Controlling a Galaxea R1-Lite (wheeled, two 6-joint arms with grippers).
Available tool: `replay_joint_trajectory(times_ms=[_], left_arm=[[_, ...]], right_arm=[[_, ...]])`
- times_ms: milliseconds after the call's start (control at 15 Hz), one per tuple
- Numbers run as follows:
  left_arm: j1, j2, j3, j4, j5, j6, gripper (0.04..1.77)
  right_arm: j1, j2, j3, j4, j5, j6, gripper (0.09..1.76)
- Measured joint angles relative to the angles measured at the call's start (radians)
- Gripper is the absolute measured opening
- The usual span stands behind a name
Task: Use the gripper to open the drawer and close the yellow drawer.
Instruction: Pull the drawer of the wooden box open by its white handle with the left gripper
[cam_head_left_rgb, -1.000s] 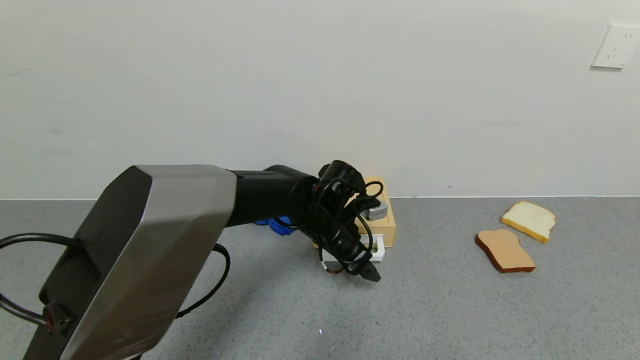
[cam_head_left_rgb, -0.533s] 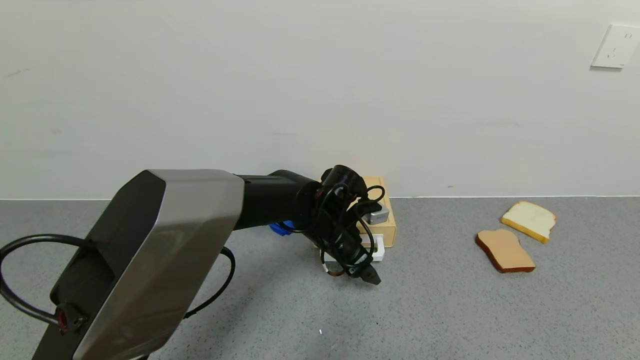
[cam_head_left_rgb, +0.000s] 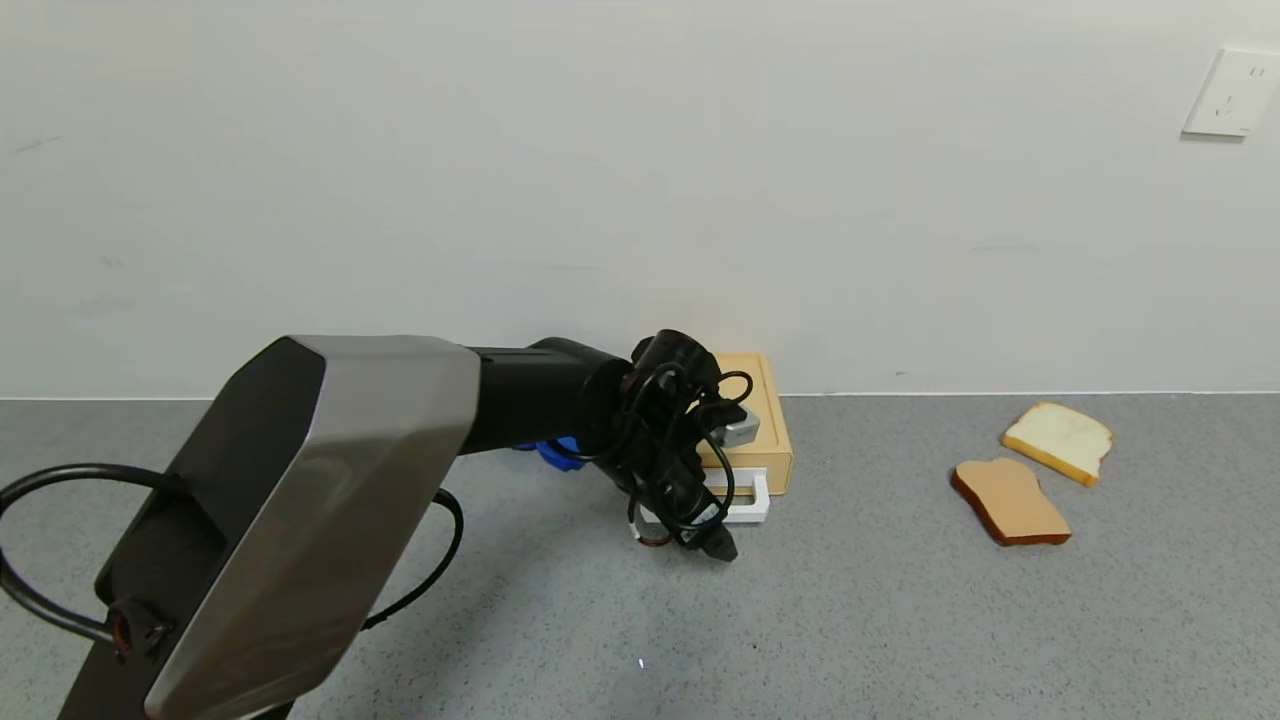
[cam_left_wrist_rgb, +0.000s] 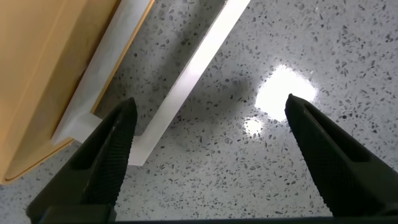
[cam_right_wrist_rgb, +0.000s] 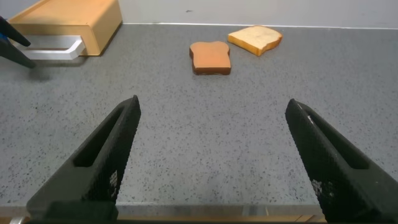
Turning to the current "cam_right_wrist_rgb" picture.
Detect yellow drawer with white handle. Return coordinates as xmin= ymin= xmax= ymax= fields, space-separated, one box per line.
xmin=9 ymin=22 xmax=101 ymax=61

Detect yellow drawer cabinet case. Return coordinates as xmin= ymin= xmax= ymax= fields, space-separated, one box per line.
xmin=7 ymin=0 xmax=124 ymax=57

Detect white bread slice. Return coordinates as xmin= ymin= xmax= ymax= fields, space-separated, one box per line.
xmin=227 ymin=25 xmax=284 ymax=57

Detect brown toast slice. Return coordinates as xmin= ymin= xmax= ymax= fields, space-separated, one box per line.
xmin=188 ymin=40 xmax=233 ymax=76

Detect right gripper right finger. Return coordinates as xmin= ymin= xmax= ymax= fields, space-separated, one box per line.
xmin=285 ymin=98 xmax=398 ymax=224

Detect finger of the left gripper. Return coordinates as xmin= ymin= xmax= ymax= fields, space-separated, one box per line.
xmin=0 ymin=15 xmax=32 ymax=48
xmin=0 ymin=37 xmax=37 ymax=70

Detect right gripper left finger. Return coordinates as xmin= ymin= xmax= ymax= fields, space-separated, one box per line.
xmin=25 ymin=95 xmax=142 ymax=222

